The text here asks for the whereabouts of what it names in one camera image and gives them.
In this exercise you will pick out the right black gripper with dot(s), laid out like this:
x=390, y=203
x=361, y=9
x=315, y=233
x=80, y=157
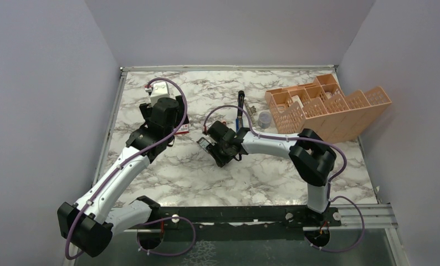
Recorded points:
x=219, y=159

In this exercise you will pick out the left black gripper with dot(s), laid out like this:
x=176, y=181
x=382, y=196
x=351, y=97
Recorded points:
x=181, y=112

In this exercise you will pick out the staple box tray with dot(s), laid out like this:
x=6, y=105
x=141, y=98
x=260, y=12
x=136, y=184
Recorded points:
x=203, y=143

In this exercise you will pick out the red white staple box sleeve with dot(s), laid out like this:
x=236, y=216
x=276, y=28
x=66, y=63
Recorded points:
x=184, y=129

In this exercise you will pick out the blue stapler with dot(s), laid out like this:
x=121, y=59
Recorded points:
x=239, y=119

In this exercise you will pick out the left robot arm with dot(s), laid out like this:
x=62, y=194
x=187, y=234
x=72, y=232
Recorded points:
x=140, y=151

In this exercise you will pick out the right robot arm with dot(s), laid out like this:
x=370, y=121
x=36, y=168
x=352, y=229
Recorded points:
x=313, y=158

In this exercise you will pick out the clear small cup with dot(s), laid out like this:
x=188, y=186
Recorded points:
x=264, y=119

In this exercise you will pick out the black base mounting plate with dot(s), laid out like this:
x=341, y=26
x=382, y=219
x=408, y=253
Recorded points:
x=248, y=223

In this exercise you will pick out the peach plastic desk organizer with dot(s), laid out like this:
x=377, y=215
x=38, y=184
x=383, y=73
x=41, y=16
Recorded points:
x=323, y=107

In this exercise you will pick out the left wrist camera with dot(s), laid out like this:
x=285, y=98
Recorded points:
x=157, y=90

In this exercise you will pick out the aluminium front frame rail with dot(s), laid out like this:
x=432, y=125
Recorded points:
x=122, y=219

